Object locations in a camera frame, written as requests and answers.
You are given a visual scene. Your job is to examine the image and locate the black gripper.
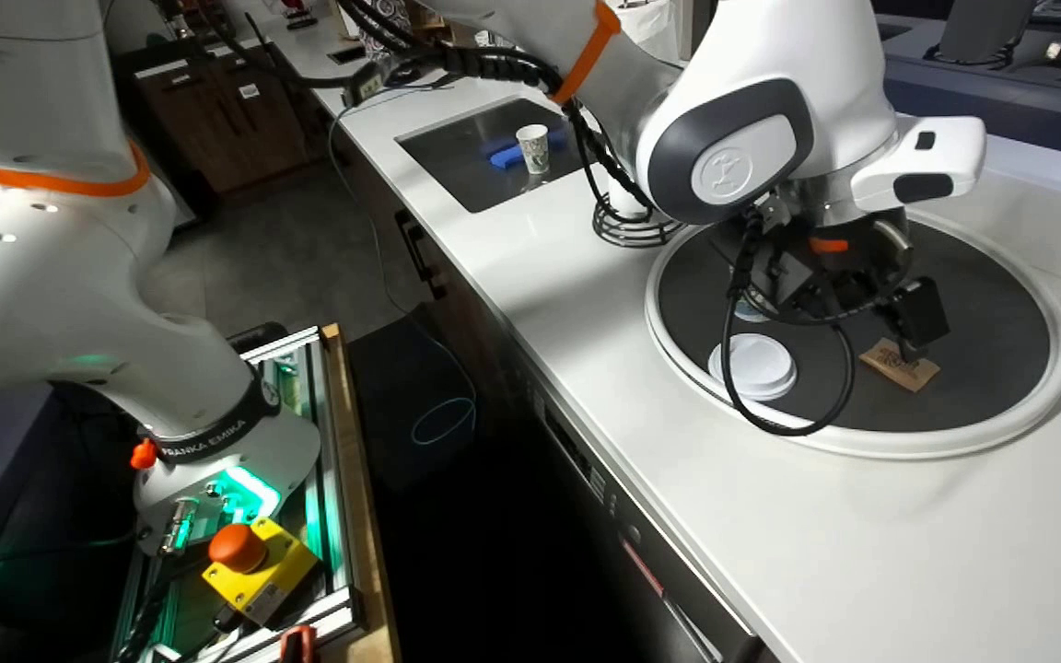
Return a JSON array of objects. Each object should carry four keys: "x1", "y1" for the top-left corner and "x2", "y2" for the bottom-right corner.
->
[{"x1": 758, "y1": 217, "x2": 954, "y2": 363}]

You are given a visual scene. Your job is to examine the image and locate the brown wooden block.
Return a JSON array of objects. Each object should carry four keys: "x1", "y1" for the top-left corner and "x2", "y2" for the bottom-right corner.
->
[{"x1": 855, "y1": 336, "x2": 945, "y2": 399}]

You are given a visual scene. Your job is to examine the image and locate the white coffee cup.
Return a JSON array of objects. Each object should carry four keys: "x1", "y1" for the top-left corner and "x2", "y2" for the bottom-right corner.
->
[{"x1": 705, "y1": 330, "x2": 802, "y2": 403}]

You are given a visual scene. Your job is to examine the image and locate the round black sink white rim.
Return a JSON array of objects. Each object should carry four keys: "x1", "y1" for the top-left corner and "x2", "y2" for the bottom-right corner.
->
[{"x1": 640, "y1": 202, "x2": 1061, "y2": 465}]

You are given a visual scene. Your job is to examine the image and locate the yellow emergency stop red button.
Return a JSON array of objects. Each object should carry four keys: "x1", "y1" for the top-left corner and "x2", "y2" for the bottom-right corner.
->
[{"x1": 198, "y1": 515, "x2": 325, "y2": 620}]

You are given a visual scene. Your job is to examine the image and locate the brown wooden cabinet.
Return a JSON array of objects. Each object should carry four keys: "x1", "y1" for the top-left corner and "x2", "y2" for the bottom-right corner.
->
[{"x1": 110, "y1": 33, "x2": 328, "y2": 202}]

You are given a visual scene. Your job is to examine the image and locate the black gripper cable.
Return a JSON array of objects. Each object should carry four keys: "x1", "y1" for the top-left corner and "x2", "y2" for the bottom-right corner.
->
[{"x1": 719, "y1": 217, "x2": 864, "y2": 443}]

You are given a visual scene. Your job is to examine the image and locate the coiled grey cable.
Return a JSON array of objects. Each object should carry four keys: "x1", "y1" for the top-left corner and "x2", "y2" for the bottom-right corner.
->
[{"x1": 585, "y1": 197, "x2": 686, "y2": 255}]

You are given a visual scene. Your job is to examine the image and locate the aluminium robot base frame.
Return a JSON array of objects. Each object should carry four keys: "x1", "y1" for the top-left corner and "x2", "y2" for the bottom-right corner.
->
[{"x1": 103, "y1": 320, "x2": 401, "y2": 663}]

